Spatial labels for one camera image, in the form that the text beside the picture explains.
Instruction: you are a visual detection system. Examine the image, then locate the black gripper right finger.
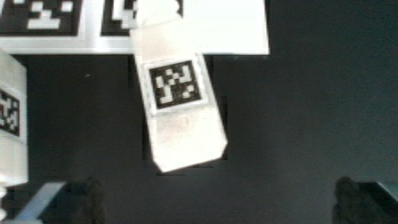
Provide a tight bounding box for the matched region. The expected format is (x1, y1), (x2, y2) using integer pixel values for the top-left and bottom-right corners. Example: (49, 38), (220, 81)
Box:
(332, 177), (398, 224)

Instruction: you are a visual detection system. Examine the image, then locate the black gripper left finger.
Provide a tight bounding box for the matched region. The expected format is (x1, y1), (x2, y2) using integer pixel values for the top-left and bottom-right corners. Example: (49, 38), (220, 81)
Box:
(40, 177), (106, 224)

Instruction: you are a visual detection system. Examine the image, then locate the white table leg with tag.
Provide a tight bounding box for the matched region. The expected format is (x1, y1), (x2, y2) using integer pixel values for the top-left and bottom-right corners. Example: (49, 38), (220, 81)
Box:
(0, 48), (31, 201)

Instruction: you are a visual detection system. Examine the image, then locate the white marker tag sheet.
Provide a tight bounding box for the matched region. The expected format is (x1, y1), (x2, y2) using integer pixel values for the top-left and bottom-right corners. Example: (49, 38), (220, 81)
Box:
(0, 0), (269, 55)

